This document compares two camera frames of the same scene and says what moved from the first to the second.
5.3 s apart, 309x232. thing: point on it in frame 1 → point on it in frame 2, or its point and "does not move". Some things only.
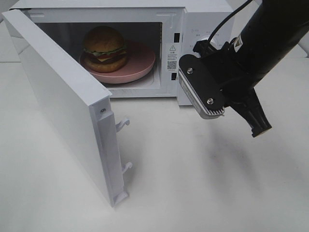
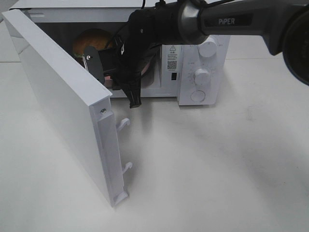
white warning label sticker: [172, 57] does not move
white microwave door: [86, 105] does not move
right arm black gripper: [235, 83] → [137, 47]
